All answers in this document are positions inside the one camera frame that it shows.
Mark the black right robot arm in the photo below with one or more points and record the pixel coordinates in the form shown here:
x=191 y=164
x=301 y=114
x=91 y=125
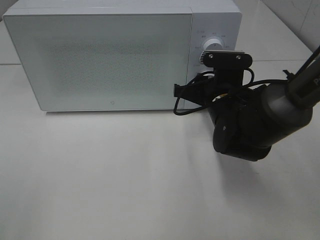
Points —
x=249 y=118

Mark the white timer knob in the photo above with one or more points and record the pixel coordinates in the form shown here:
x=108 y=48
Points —
x=209 y=74

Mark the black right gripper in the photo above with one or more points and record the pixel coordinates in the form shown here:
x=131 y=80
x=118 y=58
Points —
x=228 y=67

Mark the white power knob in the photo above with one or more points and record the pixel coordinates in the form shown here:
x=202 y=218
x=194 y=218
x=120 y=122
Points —
x=213 y=44

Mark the white microwave door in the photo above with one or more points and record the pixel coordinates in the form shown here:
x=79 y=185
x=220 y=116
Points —
x=102 y=62

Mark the white microwave oven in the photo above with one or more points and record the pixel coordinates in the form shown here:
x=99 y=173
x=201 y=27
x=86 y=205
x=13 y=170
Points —
x=209 y=18

